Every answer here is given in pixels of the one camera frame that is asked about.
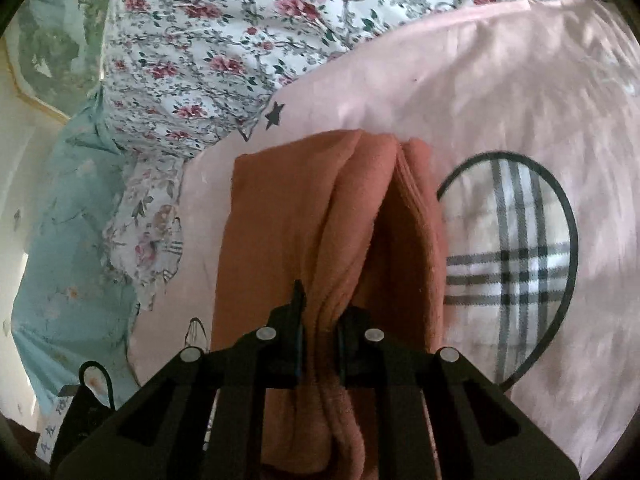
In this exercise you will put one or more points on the light blue floral blanket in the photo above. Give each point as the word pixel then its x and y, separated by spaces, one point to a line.
pixel 65 235

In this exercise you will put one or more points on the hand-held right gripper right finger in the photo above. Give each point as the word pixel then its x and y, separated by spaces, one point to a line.
pixel 350 352

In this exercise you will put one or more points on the pink bed sheet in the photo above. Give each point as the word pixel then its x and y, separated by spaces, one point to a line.
pixel 400 75

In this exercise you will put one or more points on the orange knit sweater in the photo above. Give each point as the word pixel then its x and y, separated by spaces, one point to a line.
pixel 280 220

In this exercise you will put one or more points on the green framed picture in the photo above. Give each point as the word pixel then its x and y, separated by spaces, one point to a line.
pixel 50 50

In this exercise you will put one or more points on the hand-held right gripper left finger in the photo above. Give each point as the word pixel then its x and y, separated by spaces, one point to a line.
pixel 298 342

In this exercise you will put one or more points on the white floral quilt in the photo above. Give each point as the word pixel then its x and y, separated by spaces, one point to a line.
pixel 200 60

